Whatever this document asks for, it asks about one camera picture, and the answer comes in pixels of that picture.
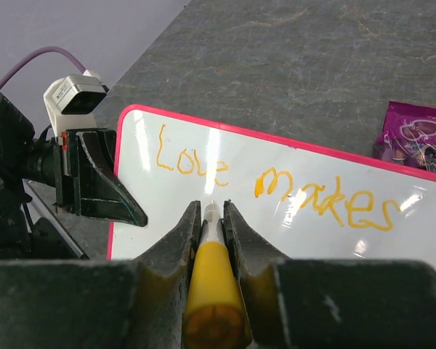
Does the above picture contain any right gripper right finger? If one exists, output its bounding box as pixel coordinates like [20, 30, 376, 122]
[224, 201, 436, 348]

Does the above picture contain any purple snack bag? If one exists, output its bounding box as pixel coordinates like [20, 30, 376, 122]
[372, 101, 436, 173]

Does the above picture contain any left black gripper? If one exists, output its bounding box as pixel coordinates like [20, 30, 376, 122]
[53, 129, 148, 227]

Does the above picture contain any orange capped marker pen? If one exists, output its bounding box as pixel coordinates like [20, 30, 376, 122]
[182, 202, 251, 348]

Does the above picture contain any pink framed whiteboard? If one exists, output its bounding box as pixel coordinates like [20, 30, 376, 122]
[108, 105, 436, 269]

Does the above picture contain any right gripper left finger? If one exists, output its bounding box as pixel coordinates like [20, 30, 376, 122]
[0, 201, 201, 348]

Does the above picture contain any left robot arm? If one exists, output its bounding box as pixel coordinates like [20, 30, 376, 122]
[0, 92, 148, 260]

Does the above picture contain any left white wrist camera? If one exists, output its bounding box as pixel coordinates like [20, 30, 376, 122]
[43, 70, 109, 137]

